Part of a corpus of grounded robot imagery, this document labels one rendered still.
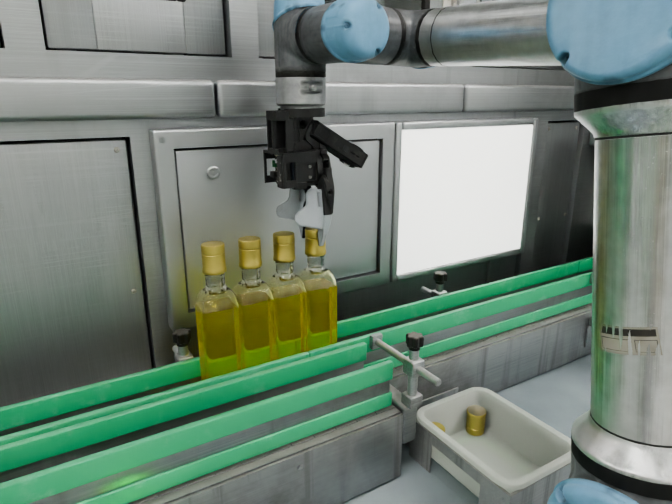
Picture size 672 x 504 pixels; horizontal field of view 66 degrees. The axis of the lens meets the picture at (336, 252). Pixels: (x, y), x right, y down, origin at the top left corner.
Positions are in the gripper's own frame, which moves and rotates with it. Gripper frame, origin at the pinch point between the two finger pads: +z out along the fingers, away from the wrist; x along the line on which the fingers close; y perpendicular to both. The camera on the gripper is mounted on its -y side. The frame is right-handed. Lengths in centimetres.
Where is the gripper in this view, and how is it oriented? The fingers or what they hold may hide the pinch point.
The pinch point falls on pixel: (315, 233)
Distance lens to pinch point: 84.8
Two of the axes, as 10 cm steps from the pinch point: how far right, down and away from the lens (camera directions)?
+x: 5.2, 2.4, -8.2
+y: -8.5, 1.6, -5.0
